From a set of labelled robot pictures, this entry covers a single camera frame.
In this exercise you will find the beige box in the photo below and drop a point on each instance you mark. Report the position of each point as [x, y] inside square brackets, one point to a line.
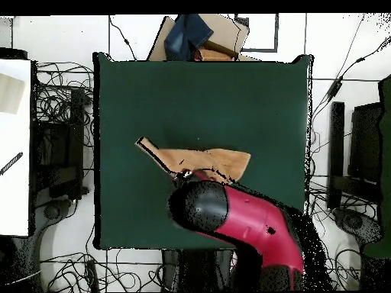
[10, 94]

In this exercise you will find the black striped bar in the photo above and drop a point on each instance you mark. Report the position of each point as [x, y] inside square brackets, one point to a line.
[12, 162]

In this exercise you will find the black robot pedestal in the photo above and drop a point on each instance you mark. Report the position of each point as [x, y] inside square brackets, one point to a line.
[195, 268]

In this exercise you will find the black power strip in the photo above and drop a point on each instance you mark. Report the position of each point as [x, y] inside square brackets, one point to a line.
[91, 274]

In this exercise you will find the dark green table cloth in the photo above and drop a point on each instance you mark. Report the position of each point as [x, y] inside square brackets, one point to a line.
[198, 100]

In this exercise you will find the blue jeans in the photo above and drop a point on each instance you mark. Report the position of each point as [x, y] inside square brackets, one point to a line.
[186, 36]

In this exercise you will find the black metal stand frame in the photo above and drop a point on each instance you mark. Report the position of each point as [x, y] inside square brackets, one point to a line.
[366, 140]
[76, 128]

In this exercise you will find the brown folded towel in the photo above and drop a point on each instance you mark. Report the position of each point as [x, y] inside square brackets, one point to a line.
[213, 55]

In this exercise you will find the orange terry towel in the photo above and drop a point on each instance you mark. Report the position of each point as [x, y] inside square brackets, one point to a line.
[213, 160]

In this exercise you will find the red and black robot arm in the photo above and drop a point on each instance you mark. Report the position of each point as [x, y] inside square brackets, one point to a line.
[259, 219]

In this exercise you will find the white table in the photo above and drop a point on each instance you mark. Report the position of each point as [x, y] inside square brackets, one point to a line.
[15, 183]

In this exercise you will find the brown cardboard box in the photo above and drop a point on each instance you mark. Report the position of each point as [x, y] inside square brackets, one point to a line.
[227, 30]

